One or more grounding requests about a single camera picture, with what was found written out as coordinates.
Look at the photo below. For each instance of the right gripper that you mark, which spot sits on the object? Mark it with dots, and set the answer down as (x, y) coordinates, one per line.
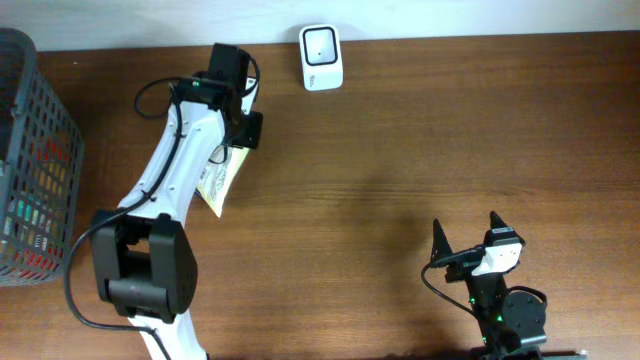
(460, 269)

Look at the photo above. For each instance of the white barcode scanner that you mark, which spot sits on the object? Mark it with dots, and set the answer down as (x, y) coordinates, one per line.
(321, 57)

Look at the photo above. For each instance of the grey plastic mesh basket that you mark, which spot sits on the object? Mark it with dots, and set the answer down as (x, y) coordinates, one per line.
(42, 151)

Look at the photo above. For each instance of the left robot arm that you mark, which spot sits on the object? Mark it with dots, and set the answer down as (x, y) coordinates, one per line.
(144, 265)

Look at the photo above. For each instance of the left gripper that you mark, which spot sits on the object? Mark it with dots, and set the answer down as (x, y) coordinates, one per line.
(254, 133)

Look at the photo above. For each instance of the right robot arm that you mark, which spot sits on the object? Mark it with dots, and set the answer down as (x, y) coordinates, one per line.
(511, 319)

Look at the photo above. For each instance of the cream snack bag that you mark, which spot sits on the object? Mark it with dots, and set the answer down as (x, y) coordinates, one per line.
(218, 175)

